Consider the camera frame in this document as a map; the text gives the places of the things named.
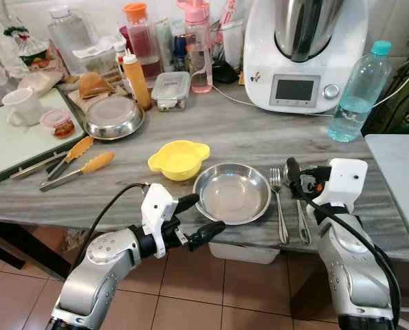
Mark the glass container grey lid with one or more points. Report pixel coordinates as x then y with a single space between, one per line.
170 91

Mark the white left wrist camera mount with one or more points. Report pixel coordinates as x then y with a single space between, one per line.
156 203

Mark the orange squeeze bottle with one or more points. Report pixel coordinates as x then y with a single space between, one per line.
138 82

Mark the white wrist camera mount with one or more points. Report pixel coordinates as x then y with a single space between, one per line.
347 179
156 203

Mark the deep stainless steel bowl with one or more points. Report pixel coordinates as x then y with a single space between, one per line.
113 118

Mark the pale green cutting board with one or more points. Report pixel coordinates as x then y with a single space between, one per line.
12 148

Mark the steel fork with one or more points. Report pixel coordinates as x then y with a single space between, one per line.
280 206

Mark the small container pink lid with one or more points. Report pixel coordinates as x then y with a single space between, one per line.
58 124

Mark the red liquid jar orange lid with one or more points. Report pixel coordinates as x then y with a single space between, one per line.
144 45

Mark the white food processor steel jug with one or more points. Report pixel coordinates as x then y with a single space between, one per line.
304 75

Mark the clear snack bag green bow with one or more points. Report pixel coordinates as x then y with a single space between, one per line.
29 48

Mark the steel tongs orange tips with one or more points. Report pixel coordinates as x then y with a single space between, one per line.
79 148
94 163

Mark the clear plastic jar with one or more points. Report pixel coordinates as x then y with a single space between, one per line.
70 34

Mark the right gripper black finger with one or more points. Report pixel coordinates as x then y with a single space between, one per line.
293 168
298 190

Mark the shallow stainless steel plate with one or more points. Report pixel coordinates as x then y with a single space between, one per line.
231 196

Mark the pink water bottle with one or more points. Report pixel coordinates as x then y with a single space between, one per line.
199 55

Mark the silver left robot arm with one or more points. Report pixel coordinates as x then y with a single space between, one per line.
94 268

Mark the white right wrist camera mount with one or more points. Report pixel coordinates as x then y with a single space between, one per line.
347 179

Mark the dark green bag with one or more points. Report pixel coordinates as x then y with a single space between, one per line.
390 100

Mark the clear water bottle teal cap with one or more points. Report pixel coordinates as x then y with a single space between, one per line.
359 96

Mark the white side table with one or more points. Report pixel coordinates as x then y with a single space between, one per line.
396 192

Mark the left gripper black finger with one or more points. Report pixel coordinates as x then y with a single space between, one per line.
205 234
187 202

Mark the white mug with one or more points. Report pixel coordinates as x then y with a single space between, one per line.
22 106

